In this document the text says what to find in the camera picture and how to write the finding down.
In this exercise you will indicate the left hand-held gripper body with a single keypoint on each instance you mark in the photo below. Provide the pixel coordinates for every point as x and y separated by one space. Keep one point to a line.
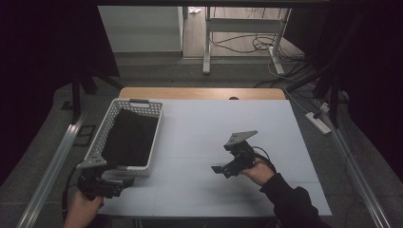
95 183

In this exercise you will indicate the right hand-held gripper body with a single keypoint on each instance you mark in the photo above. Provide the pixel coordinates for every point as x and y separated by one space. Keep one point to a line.
239 155

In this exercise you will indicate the black cloth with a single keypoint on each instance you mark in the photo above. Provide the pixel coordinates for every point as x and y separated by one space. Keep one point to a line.
131 139

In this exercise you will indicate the white perforated plastic basket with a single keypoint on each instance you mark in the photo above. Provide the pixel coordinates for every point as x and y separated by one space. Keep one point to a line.
149 139

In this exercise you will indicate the person's right hand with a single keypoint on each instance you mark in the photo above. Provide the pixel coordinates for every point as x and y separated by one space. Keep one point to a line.
259 172

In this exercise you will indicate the person's left hand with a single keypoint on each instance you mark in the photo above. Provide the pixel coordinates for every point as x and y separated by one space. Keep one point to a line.
81 210

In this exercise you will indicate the white table cover board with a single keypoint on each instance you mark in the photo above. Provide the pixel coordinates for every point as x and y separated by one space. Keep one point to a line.
202 126

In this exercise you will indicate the black floor plate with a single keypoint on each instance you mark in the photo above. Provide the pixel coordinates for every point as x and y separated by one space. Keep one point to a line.
85 135

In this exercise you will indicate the wooden table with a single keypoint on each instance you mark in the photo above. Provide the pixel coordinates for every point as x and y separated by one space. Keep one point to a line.
202 93

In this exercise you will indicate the white power strip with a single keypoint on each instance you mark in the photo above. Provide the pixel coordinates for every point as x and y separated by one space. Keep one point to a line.
317 123

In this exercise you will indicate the black metal stand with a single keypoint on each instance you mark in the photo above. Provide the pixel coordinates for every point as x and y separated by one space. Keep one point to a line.
332 91
76 95

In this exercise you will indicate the black curtain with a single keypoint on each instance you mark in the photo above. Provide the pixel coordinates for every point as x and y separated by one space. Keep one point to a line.
374 63
38 63

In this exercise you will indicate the white crumpled paper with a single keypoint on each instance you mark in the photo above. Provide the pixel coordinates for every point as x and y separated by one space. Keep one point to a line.
194 10

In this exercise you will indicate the white cabinet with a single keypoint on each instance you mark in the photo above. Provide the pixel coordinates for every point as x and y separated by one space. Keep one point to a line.
139 28

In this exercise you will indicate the aluminium rail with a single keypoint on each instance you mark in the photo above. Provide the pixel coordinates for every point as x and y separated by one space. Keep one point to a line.
355 171
53 167

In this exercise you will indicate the white metal desk frame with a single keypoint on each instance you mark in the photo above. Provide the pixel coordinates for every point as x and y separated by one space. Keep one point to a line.
244 24

